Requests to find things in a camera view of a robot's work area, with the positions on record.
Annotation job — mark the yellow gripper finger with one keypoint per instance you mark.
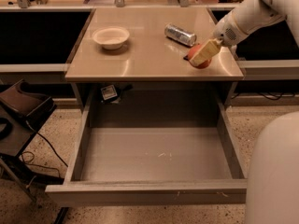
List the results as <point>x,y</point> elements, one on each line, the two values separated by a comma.
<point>206,51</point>

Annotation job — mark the white bowl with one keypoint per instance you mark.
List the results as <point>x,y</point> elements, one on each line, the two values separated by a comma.
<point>111,37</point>

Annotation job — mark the black labelled box under counter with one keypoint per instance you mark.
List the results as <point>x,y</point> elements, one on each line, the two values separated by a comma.
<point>112,95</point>

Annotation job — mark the open grey drawer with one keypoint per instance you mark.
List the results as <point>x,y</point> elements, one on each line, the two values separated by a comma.
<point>153,148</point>

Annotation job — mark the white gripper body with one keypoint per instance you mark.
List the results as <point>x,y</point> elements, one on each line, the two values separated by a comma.
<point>226,31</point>

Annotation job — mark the red apple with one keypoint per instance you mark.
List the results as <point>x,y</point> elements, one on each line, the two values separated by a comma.
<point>204,64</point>

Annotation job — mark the silver soda can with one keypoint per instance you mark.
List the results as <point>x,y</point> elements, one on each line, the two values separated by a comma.
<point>183,37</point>

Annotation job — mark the grey counter cabinet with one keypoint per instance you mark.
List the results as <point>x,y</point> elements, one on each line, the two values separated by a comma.
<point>149,60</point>

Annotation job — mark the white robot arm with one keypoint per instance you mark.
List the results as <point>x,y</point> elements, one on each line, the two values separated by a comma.
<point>273,178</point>

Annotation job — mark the dark side cart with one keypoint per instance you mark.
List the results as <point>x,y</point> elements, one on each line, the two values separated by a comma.
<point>23,114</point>

